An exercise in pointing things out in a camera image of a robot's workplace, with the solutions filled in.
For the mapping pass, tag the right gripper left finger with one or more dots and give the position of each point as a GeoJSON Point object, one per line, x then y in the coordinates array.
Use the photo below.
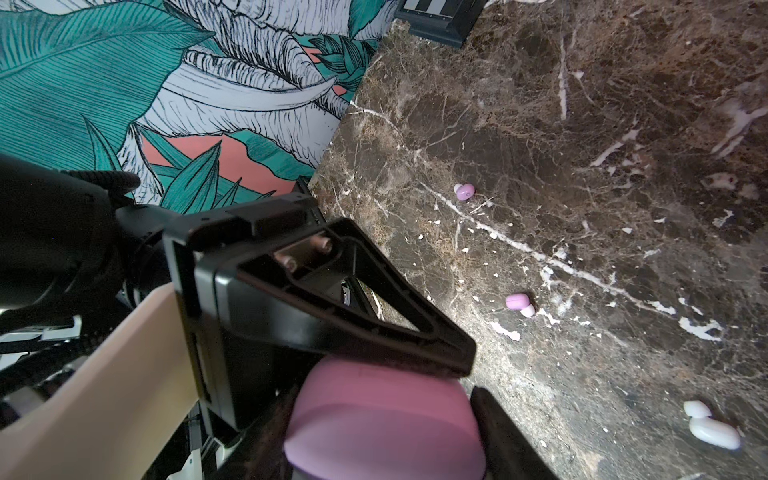
{"type": "Point", "coordinates": [260, 454]}

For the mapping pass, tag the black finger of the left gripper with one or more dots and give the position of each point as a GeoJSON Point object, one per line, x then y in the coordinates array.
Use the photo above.
{"type": "Point", "coordinates": [263, 288]}

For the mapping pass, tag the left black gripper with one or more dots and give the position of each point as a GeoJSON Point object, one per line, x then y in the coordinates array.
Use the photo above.
{"type": "Point", "coordinates": [74, 243]}

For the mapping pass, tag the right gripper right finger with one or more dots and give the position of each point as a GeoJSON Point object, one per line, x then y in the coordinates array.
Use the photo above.
{"type": "Point", "coordinates": [509, 454]}

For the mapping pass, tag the purple earbuds charging case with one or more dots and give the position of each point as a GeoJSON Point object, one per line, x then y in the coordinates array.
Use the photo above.
{"type": "Point", "coordinates": [355, 420]}

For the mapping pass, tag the purple earbud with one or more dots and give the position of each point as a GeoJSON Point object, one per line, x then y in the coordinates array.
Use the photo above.
{"type": "Point", "coordinates": [464, 192]}
{"type": "Point", "coordinates": [521, 303]}

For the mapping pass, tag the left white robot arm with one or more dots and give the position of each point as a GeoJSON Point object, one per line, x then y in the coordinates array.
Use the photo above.
{"type": "Point", "coordinates": [104, 406]}

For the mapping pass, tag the white earbud left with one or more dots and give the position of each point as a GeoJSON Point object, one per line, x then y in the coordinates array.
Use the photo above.
{"type": "Point", "coordinates": [704, 427]}

